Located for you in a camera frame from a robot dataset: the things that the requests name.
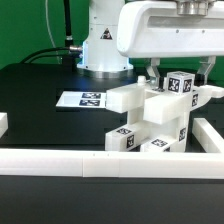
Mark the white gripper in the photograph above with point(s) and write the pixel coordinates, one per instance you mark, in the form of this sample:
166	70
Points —
154	29

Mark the white chair back frame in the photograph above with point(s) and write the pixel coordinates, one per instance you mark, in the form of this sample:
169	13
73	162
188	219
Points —
165	104

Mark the white chair seat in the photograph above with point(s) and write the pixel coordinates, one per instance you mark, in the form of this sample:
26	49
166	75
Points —
176	127

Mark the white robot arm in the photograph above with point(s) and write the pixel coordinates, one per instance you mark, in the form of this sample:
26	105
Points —
100	53

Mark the white sheet with markers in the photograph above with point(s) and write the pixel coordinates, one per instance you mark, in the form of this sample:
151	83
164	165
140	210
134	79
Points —
82	99

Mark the white U-shaped obstacle fence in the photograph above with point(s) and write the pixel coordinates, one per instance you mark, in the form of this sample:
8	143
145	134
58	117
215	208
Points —
36	162

